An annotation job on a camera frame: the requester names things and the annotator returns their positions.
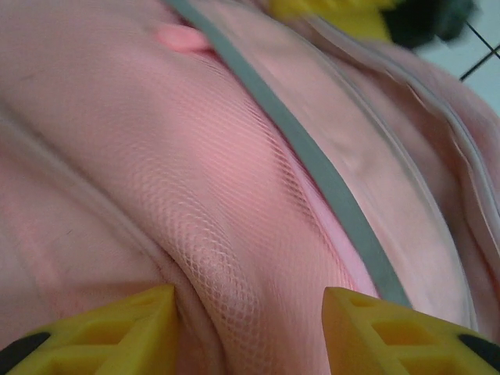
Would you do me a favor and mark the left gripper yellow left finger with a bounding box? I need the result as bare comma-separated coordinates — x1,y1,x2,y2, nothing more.
0,284,179,375

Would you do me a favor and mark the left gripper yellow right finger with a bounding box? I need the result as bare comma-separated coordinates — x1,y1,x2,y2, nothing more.
323,287,500,375

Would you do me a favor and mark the pink student backpack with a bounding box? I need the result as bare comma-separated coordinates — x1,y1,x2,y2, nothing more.
0,0,500,375

